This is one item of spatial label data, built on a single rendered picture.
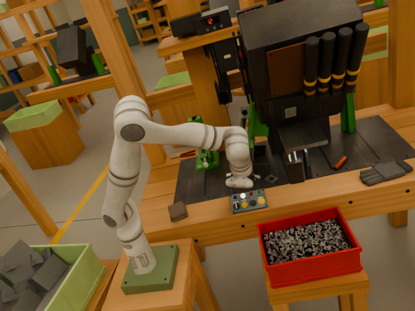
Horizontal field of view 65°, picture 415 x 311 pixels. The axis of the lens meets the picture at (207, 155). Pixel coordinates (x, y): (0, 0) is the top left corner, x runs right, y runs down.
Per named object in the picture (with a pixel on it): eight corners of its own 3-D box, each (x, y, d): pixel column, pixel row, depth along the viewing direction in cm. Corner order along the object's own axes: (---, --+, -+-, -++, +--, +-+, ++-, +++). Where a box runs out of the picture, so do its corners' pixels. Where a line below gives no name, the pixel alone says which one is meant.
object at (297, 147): (328, 146, 125) (327, 139, 124) (286, 155, 128) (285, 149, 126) (304, 107, 159) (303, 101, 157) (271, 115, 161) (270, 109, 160)
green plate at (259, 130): (267, 147, 146) (272, 103, 135) (249, 148, 146) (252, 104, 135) (264, 135, 156) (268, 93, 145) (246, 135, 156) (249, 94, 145)
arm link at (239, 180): (225, 187, 110) (223, 180, 104) (229, 157, 115) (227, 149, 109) (252, 189, 108) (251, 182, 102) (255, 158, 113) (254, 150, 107)
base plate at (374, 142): (421, 159, 137) (422, 155, 136) (173, 210, 154) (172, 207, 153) (378, 118, 173) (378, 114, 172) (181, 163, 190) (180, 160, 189)
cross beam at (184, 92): (386, 50, 168) (386, 32, 164) (150, 111, 188) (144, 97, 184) (382, 47, 173) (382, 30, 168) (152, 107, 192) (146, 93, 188)
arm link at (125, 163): (115, 89, 84) (108, 158, 101) (115, 113, 77) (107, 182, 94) (151, 94, 87) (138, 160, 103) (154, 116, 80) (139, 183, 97)
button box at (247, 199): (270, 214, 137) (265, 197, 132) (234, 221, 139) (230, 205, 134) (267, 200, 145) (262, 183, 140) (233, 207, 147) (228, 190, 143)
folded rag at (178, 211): (168, 210, 153) (167, 205, 151) (185, 203, 153) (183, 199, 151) (171, 223, 144) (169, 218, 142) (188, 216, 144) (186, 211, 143)
